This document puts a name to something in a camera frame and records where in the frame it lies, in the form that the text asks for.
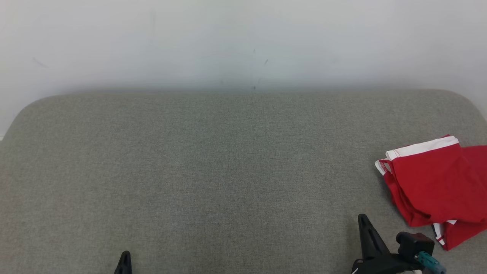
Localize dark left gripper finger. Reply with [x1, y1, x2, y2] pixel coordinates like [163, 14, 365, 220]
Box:
[114, 250, 133, 274]

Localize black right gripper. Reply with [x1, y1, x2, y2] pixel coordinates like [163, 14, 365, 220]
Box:
[350, 213, 420, 274]

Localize red white-striped basketball shorts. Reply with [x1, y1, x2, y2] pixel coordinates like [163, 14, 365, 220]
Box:
[374, 134, 487, 228]

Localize teal plug camera cable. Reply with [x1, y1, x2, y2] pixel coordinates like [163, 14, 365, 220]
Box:
[414, 251, 447, 274]

